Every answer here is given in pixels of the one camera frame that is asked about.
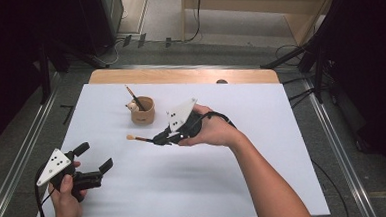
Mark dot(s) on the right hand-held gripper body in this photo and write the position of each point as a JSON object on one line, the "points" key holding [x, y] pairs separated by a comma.
{"points": [[181, 117]]}

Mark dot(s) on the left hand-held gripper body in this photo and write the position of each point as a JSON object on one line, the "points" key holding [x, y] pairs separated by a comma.
{"points": [[55, 165]]}

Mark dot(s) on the large black makeup brush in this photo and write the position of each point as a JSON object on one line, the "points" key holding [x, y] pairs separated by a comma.
{"points": [[138, 138]]}

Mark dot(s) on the tan cup with bear figure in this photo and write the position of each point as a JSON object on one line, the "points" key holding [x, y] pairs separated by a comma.
{"points": [[143, 115]]}

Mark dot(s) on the small black makeup brush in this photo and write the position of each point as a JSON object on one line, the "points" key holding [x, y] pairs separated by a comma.
{"points": [[134, 97]]}

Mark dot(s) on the person's right hand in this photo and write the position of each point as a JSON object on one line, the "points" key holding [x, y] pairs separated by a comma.
{"points": [[215, 130]]}

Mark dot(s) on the person's left hand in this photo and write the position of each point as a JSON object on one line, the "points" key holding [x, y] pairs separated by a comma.
{"points": [[66, 205]]}

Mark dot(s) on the wooden table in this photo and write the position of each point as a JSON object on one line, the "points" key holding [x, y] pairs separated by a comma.
{"points": [[179, 75]]}

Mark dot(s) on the white table cover sheet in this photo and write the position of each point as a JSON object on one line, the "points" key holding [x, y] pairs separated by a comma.
{"points": [[172, 189]]}

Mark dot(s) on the dark table grommet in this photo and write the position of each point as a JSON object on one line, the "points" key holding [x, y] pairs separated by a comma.
{"points": [[222, 81]]}

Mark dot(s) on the black stand leg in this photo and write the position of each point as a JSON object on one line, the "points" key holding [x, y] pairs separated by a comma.
{"points": [[44, 76]]}

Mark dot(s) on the dark curtain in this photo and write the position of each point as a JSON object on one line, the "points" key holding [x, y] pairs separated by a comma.
{"points": [[8, 64], [376, 79]]}

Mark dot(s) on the black cabinet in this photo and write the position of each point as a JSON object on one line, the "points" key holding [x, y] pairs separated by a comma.
{"points": [[101, 19]]}

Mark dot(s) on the wooden platform step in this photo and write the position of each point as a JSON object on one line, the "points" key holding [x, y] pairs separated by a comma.
{"points": [[242, 5]]}

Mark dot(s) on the black metal stand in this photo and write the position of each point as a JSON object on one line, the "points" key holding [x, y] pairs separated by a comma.
{"points": [[318, 72]]}

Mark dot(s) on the aluminium floor rail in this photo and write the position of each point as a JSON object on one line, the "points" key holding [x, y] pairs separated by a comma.
{"points": [[26, 144], [332, 138]]}

